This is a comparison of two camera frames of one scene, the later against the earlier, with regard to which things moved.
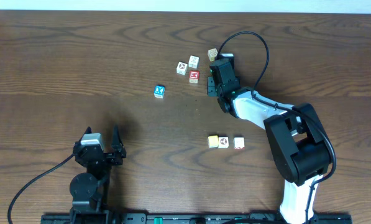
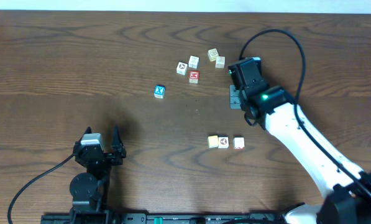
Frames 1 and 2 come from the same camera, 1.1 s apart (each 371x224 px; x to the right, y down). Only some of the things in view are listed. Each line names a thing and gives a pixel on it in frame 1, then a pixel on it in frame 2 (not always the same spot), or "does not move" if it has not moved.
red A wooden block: (238, 143) does not move
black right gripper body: (212, 89) -> (242, 99)
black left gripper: (107, 156) does not move
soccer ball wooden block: (223, 142) does not move
